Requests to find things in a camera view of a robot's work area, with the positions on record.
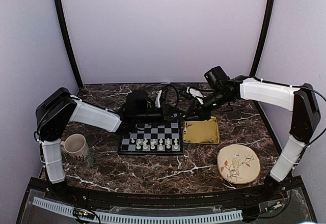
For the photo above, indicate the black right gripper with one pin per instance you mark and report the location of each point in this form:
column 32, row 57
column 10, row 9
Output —
column 199, row 110

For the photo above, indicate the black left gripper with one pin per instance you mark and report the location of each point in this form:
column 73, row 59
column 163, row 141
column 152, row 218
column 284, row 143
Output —
column 166, row 115

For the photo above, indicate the black grey chess board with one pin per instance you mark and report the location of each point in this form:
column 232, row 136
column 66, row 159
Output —
column 152, row 131

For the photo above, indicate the white chess queen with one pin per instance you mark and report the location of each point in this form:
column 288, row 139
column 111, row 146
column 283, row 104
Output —
column 152, row 146

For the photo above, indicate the white chess bishop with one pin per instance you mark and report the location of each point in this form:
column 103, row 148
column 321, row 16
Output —
column 137, row 146
column 145, row 146

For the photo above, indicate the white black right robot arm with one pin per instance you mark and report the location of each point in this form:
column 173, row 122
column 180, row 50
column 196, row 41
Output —
column 299, row 101

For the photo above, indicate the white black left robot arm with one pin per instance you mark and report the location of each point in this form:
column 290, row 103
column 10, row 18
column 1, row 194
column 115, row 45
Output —
column 62, row 108

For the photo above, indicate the pile of white chess pieces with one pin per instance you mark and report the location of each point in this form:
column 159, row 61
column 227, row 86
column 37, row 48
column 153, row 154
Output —
column 186, row 126

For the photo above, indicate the gold metal tray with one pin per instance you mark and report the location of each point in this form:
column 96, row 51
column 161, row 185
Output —
column 203, row 132

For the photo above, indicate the beige ceramic mug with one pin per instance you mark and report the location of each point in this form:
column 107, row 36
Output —
column 77, row 147

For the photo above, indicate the beige bird painted plate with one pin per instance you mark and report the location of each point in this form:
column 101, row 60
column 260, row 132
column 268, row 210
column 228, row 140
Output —
column 238, row 164

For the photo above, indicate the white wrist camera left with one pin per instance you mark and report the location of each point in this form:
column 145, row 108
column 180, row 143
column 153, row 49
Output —
column 159, row 99

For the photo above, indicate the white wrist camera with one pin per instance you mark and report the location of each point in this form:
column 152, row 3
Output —
column 191, row 93
column 159, row 99

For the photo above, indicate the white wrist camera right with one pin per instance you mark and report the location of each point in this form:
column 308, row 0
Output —
column 191, row 93

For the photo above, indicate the right black frame post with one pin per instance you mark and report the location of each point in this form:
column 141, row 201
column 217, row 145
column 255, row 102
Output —
column 262, row 37

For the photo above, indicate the black frame post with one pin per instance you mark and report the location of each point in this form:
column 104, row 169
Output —
column 262, row 37
column 67, row 42

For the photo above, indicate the white slotted cable duct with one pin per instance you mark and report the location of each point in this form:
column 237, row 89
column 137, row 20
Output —
column 140, row 215

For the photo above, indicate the left black frame post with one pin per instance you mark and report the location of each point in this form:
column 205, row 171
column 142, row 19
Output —
column 67, row 42

